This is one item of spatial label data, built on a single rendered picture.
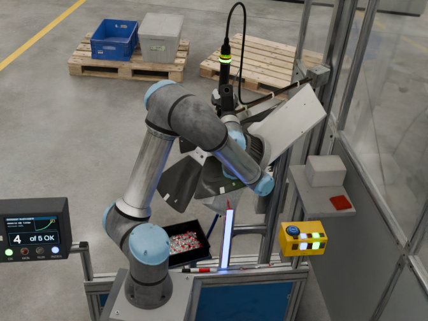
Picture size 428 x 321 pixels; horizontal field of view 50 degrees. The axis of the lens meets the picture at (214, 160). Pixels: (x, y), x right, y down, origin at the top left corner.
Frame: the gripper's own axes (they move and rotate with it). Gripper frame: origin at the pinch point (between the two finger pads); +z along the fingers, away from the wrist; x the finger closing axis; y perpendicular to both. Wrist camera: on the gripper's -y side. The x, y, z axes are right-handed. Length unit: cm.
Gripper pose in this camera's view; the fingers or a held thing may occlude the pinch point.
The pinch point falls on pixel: (221, 89)
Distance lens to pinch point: 178.7
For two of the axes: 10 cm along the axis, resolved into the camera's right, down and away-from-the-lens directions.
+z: -1.2, -6.2, 7.8
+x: 9.9, -0.3, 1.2
